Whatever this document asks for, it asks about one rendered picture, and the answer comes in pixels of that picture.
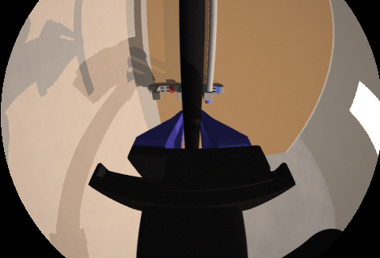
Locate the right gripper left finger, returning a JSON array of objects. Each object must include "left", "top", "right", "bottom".
[{"left": 132, "top": 110, "right": 184, "bottom": 149}]

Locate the grey metal bar with blue ends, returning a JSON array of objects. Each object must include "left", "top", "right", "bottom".
[{"left": 206, "top": 0, "right": 217, "bottom": 92}]

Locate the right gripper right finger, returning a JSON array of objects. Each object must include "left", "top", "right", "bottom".
[{"left": 200, "top": 110, "right": 251, "bottom": 148}]

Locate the black bar with red ends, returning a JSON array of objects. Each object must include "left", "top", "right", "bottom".
[{"left": 179, "top": 0, "right": 205, "bottom": 149}]

